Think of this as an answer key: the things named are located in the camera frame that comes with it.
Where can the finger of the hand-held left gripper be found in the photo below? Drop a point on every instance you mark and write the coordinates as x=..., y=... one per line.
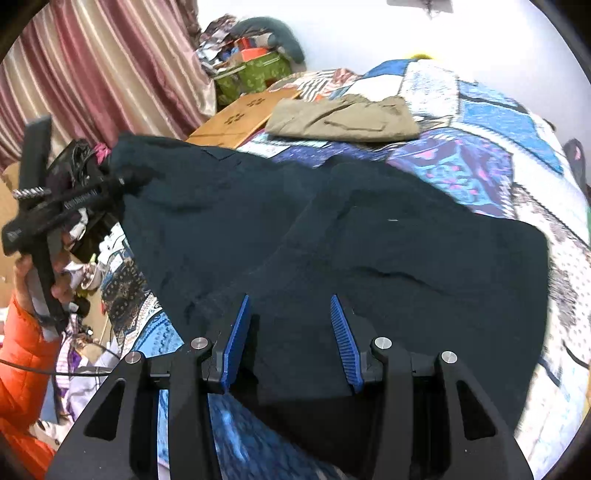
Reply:
x=124, y=182

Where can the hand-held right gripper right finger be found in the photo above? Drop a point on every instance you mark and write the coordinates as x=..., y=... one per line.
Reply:
x=346, y=344

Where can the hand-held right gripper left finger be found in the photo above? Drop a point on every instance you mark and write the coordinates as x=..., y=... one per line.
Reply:
x=235, y=341

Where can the black pants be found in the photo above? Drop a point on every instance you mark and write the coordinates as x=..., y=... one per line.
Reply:
x=369, y=240

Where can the person's left forearm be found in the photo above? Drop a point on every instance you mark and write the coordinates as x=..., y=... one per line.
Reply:
x=23, y=369

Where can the khaki pants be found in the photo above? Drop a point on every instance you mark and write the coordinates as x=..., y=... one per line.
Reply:
x=346, y=120

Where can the person's left hand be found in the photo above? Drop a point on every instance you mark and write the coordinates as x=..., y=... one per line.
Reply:
x=23, y=281

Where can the pile of floor clutter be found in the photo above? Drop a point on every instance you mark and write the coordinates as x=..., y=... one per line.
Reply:
x=90, y=277

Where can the striped curtain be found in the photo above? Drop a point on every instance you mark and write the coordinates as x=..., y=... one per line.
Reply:
x=106, y=64

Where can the wooden folding table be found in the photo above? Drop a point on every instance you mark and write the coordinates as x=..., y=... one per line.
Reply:
x=240, y=120

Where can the pile of papers and boxes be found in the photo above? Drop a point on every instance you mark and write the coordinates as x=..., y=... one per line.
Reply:
x=217, y=41

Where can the green storage bag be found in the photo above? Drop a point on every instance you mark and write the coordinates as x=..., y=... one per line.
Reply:
x=254, y=74

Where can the grey plush pillow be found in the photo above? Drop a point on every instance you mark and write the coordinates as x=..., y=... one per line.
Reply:
x=277, y=32

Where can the blue patchwork blanket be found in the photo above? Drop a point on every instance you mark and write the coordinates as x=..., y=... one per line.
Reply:
x=485, y=152

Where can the grey backpack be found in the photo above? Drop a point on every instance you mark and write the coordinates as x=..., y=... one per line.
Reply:
x=579, y=161

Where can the yellow foam bed guard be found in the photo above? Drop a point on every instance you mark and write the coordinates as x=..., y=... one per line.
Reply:
x=421, y=56

